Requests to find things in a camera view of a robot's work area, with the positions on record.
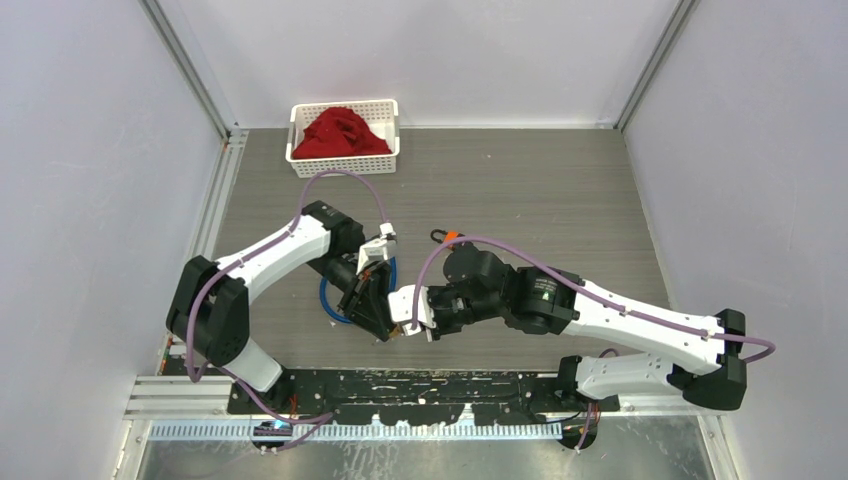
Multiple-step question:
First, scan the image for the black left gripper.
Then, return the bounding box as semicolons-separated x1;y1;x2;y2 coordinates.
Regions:
307;253;396;340

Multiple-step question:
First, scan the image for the orange black padlock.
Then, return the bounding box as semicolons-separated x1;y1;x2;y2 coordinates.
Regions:
429;229;463;244

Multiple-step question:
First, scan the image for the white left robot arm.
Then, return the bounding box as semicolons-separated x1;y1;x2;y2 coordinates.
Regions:
166;201;397;413

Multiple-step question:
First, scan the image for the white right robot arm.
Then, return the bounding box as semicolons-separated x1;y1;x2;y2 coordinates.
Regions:
410;241;748;411

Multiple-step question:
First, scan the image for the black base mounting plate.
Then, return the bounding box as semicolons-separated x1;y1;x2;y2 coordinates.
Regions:
227;369;588;426

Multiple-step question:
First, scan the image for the red cloth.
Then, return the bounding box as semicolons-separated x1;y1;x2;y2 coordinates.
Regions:
292;107;392;160

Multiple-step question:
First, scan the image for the white perforated plastic basket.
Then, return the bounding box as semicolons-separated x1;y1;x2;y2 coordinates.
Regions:
285;99;400;178

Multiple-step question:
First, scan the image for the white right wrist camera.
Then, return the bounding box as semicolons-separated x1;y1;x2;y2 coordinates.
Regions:
388;285;436;341

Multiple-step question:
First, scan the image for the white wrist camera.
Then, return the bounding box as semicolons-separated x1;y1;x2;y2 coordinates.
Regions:
388;285;436;341
357;222;397;274

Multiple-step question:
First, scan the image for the blue cable lock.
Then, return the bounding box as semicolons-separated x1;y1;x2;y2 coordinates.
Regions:
318;257;398;325

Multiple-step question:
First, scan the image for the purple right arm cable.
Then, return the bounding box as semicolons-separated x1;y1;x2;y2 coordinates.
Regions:
410;235;778;452

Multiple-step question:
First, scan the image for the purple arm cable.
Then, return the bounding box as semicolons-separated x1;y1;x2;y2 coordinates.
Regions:
184;170;392;452
410;235;778;452

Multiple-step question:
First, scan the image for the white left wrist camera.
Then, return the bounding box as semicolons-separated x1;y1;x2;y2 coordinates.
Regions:
357;222;397;274

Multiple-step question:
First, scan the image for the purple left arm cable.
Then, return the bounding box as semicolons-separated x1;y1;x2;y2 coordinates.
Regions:
184;170;392;452

